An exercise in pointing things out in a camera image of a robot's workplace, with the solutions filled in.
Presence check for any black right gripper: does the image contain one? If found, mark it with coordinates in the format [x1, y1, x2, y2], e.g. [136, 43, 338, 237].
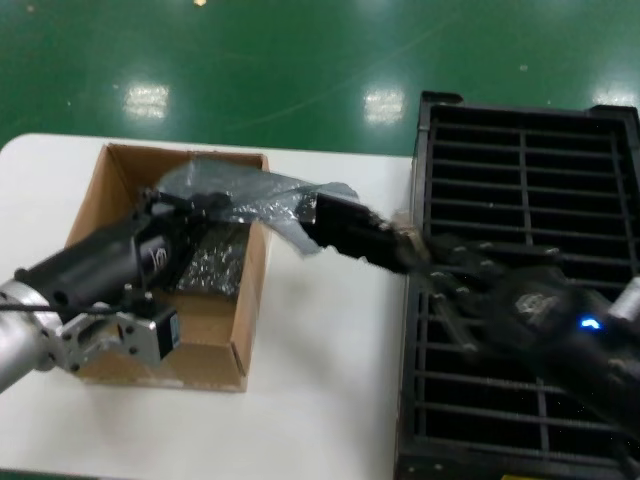
[423, 238, 636, 371]

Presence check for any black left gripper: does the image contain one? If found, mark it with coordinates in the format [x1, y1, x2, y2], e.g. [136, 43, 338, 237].
[13, 185, 231, 321]

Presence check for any grey antistatic bag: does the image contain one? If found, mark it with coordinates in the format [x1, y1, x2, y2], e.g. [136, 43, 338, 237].
[158, 159, 361, 259]

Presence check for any black graphics card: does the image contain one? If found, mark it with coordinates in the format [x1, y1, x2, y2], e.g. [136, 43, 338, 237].
[298, 192, 434, 276]

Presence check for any bagged graphics card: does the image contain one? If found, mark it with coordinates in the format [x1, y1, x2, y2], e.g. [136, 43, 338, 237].
[169, 222, 251, 299]

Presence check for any brown cardboard box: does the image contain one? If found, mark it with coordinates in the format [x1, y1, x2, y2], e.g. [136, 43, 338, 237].
[64, 143, 275, 394]

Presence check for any black slotted divider crate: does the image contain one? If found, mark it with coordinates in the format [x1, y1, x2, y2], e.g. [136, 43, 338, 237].
[394, 90, 640, 480]

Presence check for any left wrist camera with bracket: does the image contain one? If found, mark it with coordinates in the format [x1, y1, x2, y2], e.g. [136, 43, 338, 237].
[57, 284, 180, 374]

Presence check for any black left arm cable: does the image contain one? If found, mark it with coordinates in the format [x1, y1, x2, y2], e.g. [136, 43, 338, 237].
[0, 297, 151, 319]

